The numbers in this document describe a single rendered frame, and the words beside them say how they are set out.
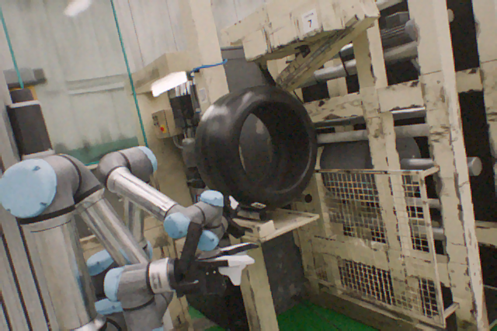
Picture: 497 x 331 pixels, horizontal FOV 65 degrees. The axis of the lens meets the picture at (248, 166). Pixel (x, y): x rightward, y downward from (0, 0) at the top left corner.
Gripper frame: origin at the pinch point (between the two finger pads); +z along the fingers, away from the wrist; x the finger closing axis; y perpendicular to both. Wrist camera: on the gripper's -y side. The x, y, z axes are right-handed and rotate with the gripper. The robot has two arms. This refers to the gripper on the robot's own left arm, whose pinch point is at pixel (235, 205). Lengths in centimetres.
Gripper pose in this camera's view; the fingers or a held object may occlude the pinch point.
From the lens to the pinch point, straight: 160.3
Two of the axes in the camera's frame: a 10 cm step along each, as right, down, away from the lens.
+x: -8.0, 4.9, 3.6
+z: 2.3, -3.0, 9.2
